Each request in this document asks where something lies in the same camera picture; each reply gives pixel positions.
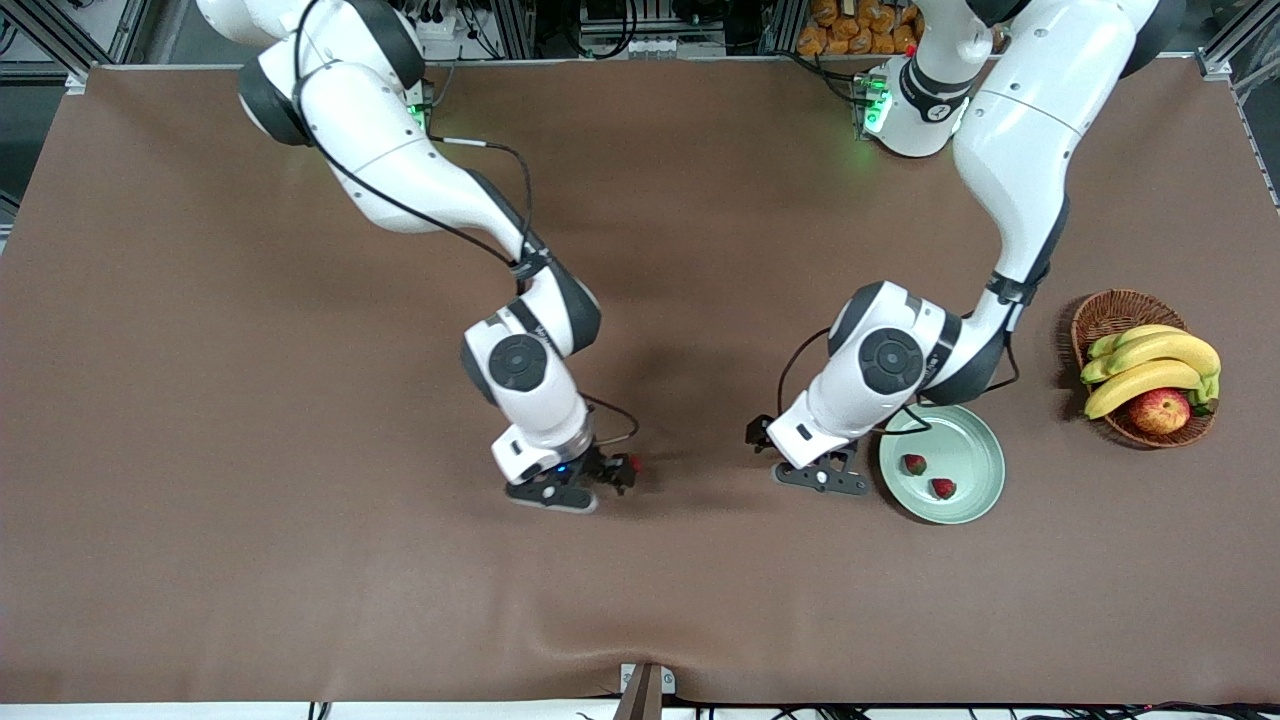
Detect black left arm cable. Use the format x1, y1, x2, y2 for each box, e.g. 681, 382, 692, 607
778, 280, 1021, 437

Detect aluminium corner rail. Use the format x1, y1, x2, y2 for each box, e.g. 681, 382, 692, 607
1195, 0, 1280, 211
0, 0, 151, 93

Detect aluminium frame post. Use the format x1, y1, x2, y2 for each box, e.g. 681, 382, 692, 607
488, 0, 536, 59
760, 0, 806, 56

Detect metal table edge bracket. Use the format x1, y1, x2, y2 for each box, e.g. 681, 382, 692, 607
620, 663, 676, 720

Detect orange bread pile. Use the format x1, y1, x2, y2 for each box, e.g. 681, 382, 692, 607
797, 0, 926, 56

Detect red apple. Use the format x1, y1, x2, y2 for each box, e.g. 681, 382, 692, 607
1127, 389, 1192, 436

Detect pale green round plate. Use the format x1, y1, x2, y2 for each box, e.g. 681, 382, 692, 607
879, 405, 1006, 525

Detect white terminal block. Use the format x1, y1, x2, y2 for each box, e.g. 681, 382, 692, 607
620, 35, 726, 58

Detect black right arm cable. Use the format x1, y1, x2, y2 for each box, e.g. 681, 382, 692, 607
290, 0, 641, 446

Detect brown table mat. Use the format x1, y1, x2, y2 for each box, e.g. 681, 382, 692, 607
0, 58, 1280, 706

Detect brown wicker basket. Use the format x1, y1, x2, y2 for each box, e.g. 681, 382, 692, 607
1071, 289, 1217, 449

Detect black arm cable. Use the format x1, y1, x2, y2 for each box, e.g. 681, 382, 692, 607
778, 280, 1021, 437
290, 0, 641, 446

